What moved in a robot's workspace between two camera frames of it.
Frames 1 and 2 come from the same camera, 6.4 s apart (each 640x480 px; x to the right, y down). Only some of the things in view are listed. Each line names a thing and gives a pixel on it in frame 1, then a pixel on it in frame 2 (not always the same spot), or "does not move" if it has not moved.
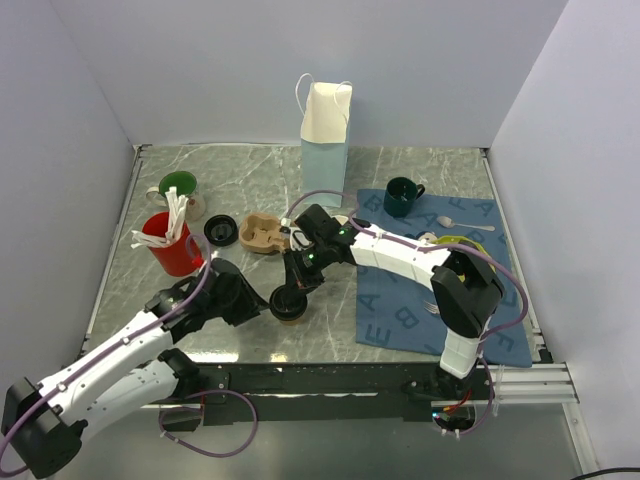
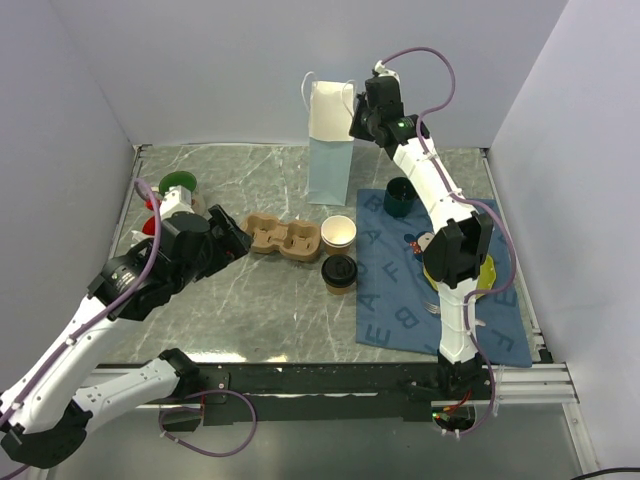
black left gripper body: [232, 308] -> [221, 250]
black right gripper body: [311, 263] -> [362, 121]
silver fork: [431, 307] does not move
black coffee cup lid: [288, 302] -> [339, 271]
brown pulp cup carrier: [260, 234] does not move
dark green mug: [400, 196] does not move
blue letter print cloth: [401, 312] does not move
